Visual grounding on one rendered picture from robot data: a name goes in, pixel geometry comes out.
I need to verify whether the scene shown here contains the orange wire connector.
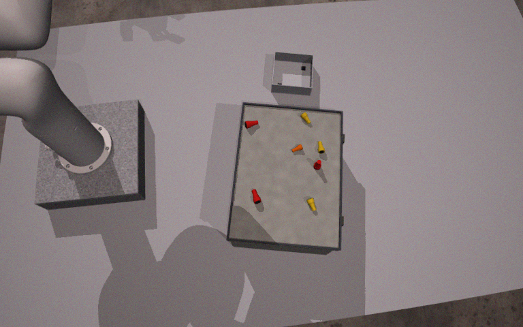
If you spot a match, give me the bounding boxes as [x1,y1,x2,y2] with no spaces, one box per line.
[292,144,303,152]

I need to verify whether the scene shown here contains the grey flat rectangular case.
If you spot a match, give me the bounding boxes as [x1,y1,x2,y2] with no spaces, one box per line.
[227,102,345,255]

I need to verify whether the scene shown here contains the yellow wire connector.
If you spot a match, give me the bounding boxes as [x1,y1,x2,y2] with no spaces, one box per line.
[300,112,310,124]
[318,141,325,154]
[307,198,316,211]

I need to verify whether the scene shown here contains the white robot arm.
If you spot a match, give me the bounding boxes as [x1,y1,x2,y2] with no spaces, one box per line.
[0,0,113,174]

